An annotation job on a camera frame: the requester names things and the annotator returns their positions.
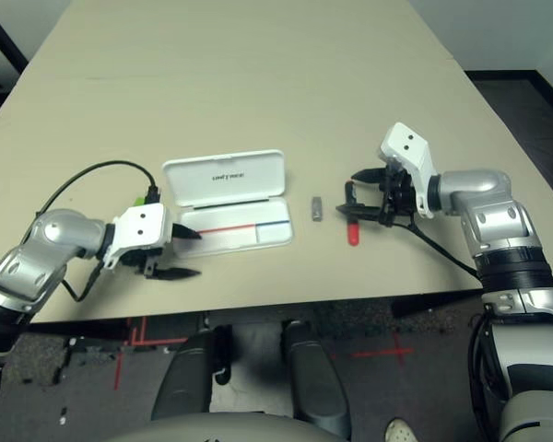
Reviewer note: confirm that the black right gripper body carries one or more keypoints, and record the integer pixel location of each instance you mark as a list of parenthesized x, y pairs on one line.
[(396, 193)]

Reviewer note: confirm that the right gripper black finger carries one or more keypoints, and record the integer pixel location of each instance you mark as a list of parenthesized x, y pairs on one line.
[(366, 175), (357, 211)]

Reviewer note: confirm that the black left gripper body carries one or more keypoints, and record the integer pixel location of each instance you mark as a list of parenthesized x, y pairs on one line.
[(133, 258)]

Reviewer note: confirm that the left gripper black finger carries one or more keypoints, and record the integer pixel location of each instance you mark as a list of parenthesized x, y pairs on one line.
[(175, 274), (184, 231)]

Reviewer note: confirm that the black marker with red cap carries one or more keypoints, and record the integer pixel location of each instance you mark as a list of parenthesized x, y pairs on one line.
[(352, 232)]

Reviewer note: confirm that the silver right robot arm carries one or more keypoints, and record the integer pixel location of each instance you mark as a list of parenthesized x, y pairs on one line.
[(488, 198)]

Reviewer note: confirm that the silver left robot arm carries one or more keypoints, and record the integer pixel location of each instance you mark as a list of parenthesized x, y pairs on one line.
[(60, 230)]

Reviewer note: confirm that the white plastic pencil case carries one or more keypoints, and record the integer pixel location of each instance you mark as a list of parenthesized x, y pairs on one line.
[(226, 177)]

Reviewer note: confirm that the dark grey robot left leg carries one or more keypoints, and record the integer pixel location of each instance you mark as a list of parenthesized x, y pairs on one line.
[(184, 377)]

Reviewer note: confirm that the dark grey robot leg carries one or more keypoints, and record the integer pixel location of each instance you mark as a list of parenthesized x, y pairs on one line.
[(184, 377), (313, 382)]

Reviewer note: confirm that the beige robot torso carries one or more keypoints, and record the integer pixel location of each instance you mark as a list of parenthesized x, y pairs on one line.
[(212, 430)]

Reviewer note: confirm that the small white floor object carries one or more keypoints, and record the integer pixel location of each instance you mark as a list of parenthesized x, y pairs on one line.
[(63, 414)]

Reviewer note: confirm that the dark grey robot right leg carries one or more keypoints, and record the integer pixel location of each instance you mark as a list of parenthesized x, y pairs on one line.
[(313, 382)]

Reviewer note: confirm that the white perforated shoe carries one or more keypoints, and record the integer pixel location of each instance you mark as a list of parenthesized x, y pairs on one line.
[(400, 433)]

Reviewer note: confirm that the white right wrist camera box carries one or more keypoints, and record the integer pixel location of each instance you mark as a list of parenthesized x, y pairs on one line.
[(405, 143)]

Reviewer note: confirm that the black furniture frame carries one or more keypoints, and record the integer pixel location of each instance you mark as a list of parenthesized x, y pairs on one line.
[(7, 41)]

